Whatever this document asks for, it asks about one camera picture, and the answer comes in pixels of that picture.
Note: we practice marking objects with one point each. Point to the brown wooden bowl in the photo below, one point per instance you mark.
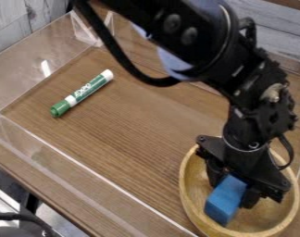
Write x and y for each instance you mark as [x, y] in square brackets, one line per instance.
[264, 221]

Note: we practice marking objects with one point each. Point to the black metal table frame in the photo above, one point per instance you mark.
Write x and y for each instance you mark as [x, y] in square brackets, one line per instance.
[35, 227]

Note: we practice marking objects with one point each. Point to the clear acrylic tray walls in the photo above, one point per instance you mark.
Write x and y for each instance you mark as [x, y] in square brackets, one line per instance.
[104, 162]

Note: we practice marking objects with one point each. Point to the blue foam block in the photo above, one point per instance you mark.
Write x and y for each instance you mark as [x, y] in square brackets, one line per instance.
[224, 200]

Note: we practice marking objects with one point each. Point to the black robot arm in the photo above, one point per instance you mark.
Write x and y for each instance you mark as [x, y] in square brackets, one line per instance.
[208, 45]

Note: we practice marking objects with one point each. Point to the green Expo marker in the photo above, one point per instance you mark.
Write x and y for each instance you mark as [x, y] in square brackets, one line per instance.
[61, 107]

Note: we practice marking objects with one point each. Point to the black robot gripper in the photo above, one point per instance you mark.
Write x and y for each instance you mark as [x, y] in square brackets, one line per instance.
[241, 154]

